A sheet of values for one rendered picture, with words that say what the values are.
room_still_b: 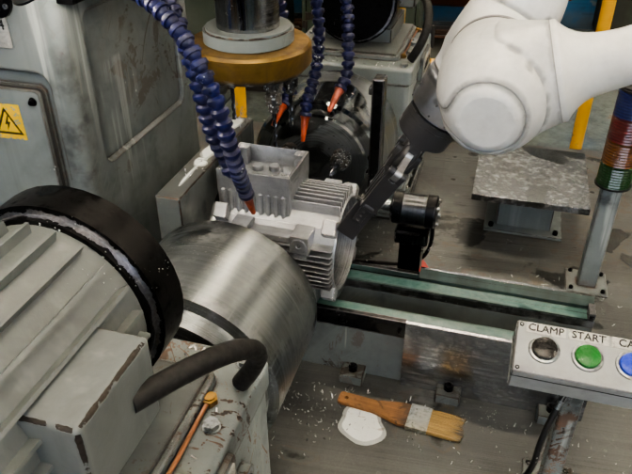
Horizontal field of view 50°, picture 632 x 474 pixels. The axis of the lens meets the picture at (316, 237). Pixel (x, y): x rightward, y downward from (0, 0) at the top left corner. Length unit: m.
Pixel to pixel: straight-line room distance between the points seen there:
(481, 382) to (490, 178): 0.56
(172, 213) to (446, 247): 0.70
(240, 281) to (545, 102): 0.39
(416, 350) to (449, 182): 0.73
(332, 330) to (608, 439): 0.46
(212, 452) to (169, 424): 0.04
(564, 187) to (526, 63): 0.91
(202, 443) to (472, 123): 0.38
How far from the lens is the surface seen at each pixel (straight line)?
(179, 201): 0.99
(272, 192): 1.04
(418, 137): 0.89
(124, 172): 1.09
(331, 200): 1.05
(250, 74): 0.94
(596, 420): 1.20
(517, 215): 1.59
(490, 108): 0.65
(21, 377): 0.47
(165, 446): 0.61
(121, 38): 1.07
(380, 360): 1.16
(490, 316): 1.19
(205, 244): 0.85
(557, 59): 0.69
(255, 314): 0.79
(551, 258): 1.53
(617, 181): 1.33
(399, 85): 1.44
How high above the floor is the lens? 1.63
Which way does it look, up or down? 33 degrees down
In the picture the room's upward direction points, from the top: straight up
